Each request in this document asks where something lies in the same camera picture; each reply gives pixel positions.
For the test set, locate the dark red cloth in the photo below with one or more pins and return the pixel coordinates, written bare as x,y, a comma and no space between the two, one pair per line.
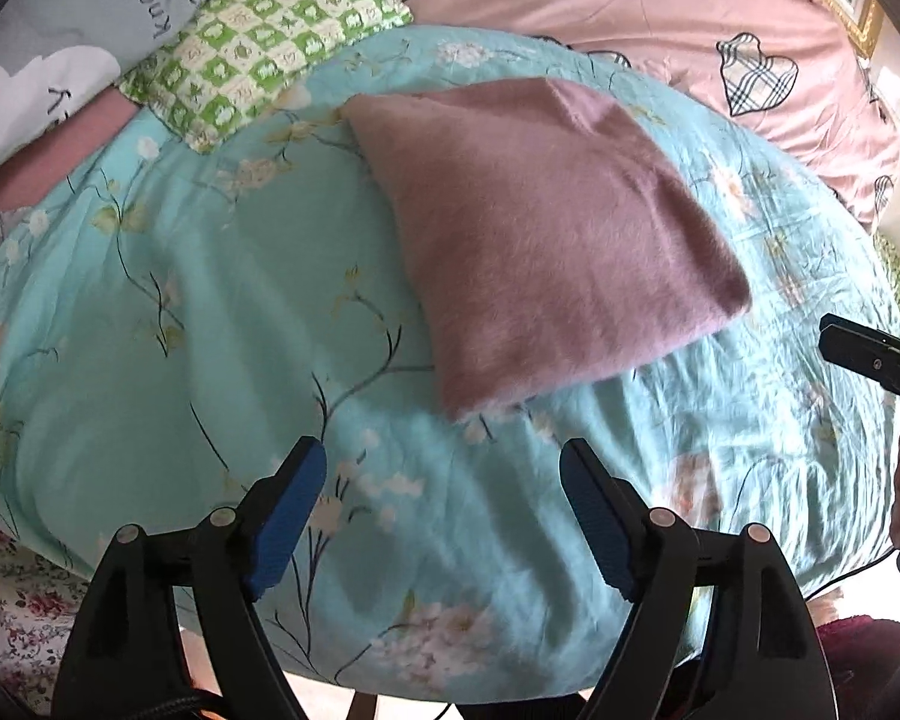
862,637

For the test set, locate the white red-flowered sheet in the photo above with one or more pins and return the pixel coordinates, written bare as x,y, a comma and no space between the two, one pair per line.
7,600

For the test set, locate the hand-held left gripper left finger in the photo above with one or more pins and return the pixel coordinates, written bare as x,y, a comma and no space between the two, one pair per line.
289,517

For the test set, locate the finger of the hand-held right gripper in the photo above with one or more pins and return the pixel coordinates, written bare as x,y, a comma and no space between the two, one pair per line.
870,352

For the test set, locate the teal floral quilt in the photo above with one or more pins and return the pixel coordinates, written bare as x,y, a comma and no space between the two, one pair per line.
195,390

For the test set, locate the dusty pink cloth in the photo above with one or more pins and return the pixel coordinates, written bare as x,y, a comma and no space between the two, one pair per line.
52,157

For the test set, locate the mauve fuzzy towel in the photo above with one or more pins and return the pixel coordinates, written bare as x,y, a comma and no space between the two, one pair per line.
555,240

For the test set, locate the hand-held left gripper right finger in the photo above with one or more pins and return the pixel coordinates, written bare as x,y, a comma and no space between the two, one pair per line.
596,517

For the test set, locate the pink bedsheet with plaid hearts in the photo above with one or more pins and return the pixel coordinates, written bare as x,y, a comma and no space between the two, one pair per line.
607,0

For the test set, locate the green checkered pillow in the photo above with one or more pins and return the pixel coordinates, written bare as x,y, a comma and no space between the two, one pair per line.
255,37

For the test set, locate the grey printed pillow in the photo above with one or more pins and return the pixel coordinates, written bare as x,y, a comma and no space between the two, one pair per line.
60,15

